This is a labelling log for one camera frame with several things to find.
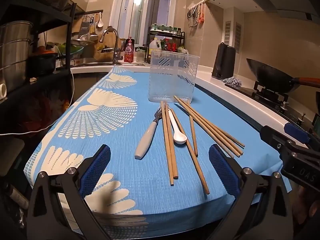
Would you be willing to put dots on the white hanging ladle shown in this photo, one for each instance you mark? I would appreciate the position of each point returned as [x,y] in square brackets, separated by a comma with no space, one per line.
[100,22]

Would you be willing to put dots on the white ceramic spoon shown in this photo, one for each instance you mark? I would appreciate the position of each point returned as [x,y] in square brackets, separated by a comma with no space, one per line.
[180,138]

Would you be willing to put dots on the black wok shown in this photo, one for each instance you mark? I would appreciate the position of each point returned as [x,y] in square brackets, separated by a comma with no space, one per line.
[272,76]

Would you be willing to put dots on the black gas stove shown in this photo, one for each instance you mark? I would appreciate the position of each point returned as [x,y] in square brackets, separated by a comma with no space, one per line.
[275,100]

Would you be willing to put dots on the red dish soap bottle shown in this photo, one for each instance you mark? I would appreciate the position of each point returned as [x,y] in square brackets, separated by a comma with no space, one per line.
[129,52]

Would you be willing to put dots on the black metal shelf rack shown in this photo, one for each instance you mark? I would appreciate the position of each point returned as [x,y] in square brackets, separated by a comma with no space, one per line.
[67,42]

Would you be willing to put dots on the chrome faucet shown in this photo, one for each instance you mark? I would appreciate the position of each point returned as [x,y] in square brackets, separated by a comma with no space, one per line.
[115,52]

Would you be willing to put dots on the clear plastic utensil container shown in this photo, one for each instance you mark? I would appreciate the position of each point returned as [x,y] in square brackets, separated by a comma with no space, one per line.
[172,80]

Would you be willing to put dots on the blue white dishcloth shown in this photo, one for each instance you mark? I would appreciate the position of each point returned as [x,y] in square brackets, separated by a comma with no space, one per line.
[232,82]

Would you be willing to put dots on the wooden cutting board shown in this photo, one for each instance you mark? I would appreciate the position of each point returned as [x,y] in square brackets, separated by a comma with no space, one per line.
[105,47]

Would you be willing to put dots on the glass jar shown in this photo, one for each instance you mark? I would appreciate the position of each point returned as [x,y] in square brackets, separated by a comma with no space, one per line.
[141,55]

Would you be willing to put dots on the black spice rack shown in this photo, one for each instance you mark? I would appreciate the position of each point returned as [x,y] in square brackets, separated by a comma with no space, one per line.
[182,40]

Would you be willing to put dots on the black electric kettle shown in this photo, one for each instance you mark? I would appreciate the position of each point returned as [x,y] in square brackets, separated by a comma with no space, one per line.
[223,60]

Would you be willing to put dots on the window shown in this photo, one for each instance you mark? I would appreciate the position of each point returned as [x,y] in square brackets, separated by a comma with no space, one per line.
[142,7]

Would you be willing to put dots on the white tape roll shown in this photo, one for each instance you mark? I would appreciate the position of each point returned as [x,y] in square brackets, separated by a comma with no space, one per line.
[2,90]

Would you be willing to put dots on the blue patterned tablecloth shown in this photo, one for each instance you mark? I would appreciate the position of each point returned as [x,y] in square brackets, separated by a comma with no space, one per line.
[140,192]

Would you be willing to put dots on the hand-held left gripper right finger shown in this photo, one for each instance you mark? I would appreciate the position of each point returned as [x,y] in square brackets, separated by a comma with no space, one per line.
[223,167]

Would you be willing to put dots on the yellow oil bottle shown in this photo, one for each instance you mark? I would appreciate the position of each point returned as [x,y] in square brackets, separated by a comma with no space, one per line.
[156,46]

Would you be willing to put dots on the dark cylindrical bottle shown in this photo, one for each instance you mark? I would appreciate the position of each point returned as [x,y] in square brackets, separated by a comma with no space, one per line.
[17,196]

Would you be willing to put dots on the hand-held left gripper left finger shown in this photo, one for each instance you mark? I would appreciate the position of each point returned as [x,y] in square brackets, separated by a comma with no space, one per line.
[97,167]

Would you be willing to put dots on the metal grater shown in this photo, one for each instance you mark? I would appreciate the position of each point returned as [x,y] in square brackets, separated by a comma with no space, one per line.
[85,27]

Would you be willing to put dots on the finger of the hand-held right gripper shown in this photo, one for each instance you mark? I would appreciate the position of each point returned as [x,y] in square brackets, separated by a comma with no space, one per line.
[296,131]
[273,138]

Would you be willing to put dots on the large stainless steel pot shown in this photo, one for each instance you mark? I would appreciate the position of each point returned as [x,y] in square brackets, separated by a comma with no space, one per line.
[15,60]

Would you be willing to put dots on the row of spice jars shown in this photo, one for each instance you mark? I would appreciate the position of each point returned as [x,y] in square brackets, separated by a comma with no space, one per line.
[165,27]

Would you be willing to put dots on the white wall vent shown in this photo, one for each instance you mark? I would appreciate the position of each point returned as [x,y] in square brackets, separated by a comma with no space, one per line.
[232,36]

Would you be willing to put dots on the green bowl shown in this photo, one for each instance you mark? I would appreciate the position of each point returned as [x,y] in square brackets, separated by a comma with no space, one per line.
[72,50]

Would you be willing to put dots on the black cooking pot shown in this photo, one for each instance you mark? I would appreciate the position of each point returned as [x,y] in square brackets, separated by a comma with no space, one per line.
[42,63]

